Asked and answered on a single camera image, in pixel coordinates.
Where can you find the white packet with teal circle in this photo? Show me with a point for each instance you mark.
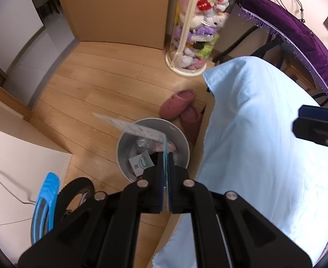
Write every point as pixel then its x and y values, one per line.
pixel 140 163

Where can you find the black cloth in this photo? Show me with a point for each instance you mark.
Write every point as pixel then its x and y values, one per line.
pixel 154 157

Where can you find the wooden cabinet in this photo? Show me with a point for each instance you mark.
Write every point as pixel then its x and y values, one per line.
pixel 298 75

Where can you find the clear cylinder of plush toys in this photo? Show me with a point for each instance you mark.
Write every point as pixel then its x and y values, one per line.
pixel 197 33

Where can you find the wooden wardrobe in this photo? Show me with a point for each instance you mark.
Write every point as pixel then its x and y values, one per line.
pixel 111 5

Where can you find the clear plastic bag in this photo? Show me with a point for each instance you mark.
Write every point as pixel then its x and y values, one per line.
pixel 143 144

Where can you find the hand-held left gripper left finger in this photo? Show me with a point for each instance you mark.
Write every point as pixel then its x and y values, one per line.
pixel 160 173

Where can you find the black metal table frame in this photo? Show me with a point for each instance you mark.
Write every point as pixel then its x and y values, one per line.
pixel 231 48

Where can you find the light blue bed sheet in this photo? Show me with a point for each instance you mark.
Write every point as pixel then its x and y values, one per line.
pixel 264 145

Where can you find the grey round trash bin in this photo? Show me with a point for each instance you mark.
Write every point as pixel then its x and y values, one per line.
pixel 122 162

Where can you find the pink slipper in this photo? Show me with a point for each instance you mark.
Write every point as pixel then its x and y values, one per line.
pixel 178 102
pixel 190 120

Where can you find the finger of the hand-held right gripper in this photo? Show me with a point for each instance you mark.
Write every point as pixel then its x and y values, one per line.
pixel 317 128

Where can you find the white door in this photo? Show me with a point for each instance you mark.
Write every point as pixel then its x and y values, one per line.
pixel 13 19

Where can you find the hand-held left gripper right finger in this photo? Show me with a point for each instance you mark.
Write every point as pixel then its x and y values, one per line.
pixel 170 173

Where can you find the purple fringed cloth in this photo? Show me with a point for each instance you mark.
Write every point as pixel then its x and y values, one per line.
pixel 292 25

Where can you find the pink cloth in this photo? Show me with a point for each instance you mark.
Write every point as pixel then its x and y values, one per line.
pixel 171 146

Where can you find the white cabinet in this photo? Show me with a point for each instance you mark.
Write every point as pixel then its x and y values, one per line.
pixel 13 159

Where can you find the dark chair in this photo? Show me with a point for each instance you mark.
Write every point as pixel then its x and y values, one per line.
pixel 48 5

